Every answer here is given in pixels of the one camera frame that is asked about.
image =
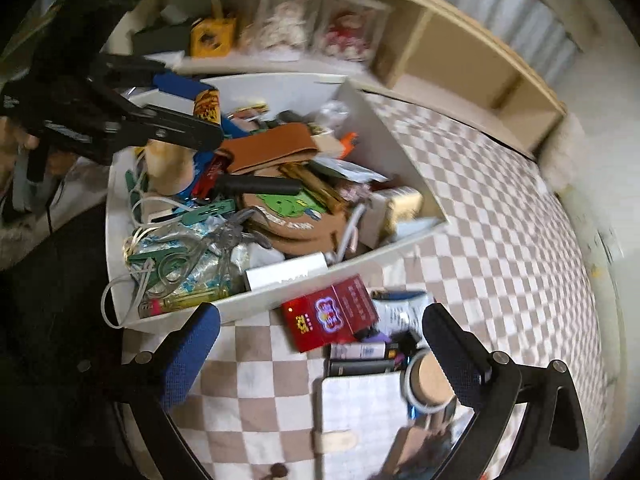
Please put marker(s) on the shiny patterned packet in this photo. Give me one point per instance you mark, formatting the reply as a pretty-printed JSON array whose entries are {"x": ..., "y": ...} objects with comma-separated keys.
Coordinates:
[{"x": 200, "y": 265}]

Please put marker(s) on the clear box with white doll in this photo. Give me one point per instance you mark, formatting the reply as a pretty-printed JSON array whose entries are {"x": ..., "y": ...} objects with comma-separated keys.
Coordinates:
[{"x": 285, "y": 17}]

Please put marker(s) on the brown leather pouch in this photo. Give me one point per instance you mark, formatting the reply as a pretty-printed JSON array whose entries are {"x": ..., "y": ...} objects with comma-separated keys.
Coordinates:
[{"x": 272, "y": 145}]

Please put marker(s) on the round cork coaster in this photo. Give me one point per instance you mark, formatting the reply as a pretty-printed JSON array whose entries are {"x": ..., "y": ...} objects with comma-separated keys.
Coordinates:
[{"x": 432, "y": 377}]

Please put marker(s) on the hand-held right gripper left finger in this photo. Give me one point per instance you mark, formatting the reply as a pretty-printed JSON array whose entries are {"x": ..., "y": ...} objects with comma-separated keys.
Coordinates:
[{"x": 192, "y": 355}]

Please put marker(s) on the white notebook case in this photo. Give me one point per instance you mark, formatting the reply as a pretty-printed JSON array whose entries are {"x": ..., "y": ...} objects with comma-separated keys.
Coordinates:
[{"x": 365, "y": 420}]

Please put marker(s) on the dark box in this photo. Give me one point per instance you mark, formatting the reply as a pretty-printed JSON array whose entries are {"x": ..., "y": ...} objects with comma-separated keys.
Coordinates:
[{"x": 160, "y": 35}]

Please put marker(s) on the orange lighter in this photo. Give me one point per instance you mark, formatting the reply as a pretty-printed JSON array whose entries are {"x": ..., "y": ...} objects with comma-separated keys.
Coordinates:
[{"x": 350, "y": 142}]

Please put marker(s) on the white fluffy pillow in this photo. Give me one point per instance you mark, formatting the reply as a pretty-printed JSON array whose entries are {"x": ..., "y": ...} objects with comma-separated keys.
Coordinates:
[{"x": 562, "y": 150}]

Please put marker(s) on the checkered blanket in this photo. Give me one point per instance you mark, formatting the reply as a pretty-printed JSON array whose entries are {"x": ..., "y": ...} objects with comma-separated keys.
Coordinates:
[{"x": 500, "y": 240}]

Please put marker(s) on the grey white curtain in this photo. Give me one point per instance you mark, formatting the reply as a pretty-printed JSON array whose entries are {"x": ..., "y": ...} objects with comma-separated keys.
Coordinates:
[{"x": 505, "y": 0}]

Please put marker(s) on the yellow red snack packet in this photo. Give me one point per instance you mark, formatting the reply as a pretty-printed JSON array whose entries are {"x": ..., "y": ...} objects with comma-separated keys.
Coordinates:
[{"x": 207, "y": 102}]

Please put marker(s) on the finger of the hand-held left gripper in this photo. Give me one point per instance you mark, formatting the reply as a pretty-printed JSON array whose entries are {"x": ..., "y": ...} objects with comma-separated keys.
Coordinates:
[
  {"x": 130, "y": 67},
  {"x": 185, "y": 130}
]

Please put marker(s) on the red cigarette box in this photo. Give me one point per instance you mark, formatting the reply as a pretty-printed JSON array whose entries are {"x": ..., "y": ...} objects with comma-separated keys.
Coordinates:
[{"x": 327, "y": 317}]

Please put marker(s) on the blue white packet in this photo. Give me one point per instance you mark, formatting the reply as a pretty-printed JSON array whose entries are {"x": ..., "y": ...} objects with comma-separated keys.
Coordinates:
[{"x": 400, "y": 305}]

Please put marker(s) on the yellow box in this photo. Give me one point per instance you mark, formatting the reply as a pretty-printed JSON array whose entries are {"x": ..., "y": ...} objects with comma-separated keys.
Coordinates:
[{"x": 212, "y": 35}]

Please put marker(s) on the brown frog print coaster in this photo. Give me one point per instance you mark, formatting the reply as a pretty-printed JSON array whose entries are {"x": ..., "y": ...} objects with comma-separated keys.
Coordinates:
[{"x": 290, "y": 210}]

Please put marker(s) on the gold white small box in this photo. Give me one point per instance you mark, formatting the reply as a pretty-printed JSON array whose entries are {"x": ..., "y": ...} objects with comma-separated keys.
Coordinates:
[{"x": 400, "y": 205}]

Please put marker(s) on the black flat case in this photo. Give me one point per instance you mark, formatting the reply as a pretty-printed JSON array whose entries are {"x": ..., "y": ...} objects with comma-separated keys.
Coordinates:
[{"x": 360, "y": 366}]

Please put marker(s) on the wooden shelf unit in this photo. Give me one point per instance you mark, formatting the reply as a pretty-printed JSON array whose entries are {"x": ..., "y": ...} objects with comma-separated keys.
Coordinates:
[{"x": 450, "y": 55}]

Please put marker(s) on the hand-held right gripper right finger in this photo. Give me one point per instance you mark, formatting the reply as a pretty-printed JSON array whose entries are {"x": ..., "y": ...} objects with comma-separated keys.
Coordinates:
[{"x": 450, "y": 355}]

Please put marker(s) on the white container box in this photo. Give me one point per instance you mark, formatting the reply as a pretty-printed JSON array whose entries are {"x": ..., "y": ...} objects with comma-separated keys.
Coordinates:
[{"x": 390, "y": 137}]

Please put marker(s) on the clear box with red doll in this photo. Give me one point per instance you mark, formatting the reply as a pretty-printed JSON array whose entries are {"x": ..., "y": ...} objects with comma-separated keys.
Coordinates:
[{"x": 350, "y": 25}]

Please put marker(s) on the silver metal tool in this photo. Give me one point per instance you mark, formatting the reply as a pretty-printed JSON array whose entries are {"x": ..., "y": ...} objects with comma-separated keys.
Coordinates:
[{"x": 227, "y": 230}]

